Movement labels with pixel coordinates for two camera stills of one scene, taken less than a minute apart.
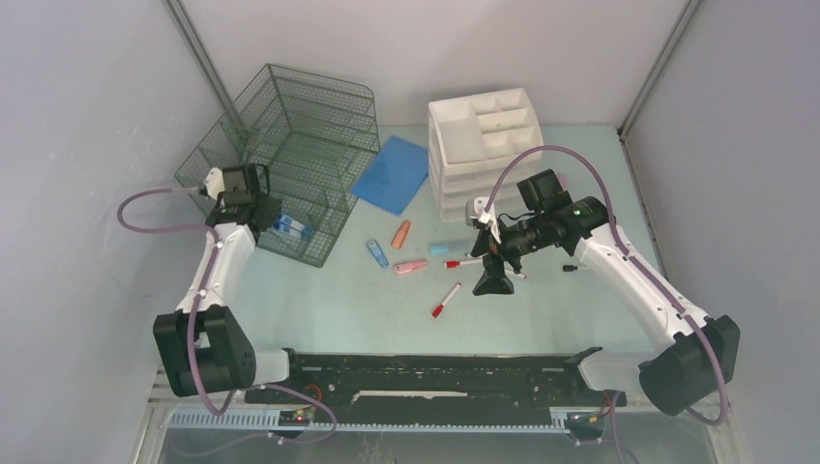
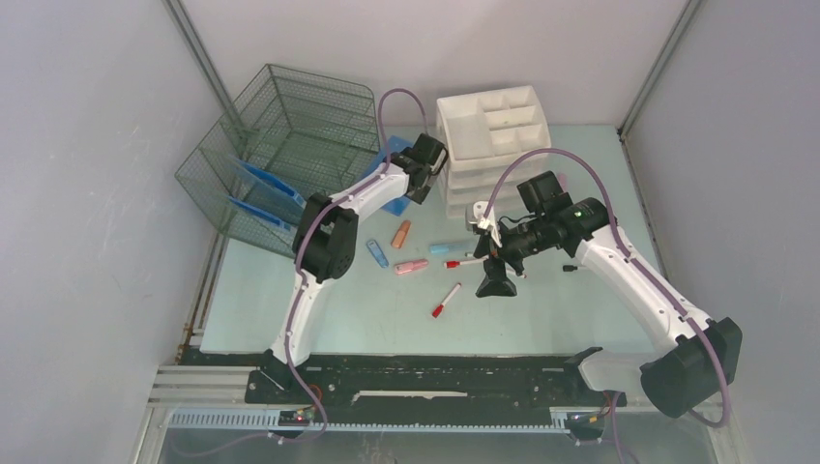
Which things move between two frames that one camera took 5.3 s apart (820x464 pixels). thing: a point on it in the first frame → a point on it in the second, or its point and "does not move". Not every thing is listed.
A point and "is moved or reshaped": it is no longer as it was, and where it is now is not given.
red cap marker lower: x=439 y=307 does not move
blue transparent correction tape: x=377 y=253 does not move
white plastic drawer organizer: x=474 y=143 is moved or reshaped
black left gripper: x=273 y=208 → x=420 y=195
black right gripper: x=494 y=280 does not move
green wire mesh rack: x=318 y=138 does not move
